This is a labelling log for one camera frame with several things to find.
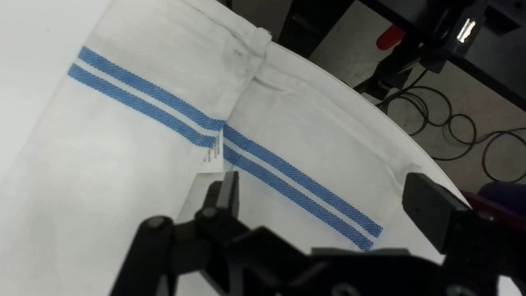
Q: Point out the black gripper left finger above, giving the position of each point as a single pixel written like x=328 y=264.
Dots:
x=219 y=219

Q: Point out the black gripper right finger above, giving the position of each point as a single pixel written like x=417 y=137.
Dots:
x=454 y=219

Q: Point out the white towel with blue stripes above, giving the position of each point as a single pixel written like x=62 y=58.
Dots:
x=137 y=165

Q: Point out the dark blue rounded object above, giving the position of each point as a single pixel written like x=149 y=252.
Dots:
x=504 y=196

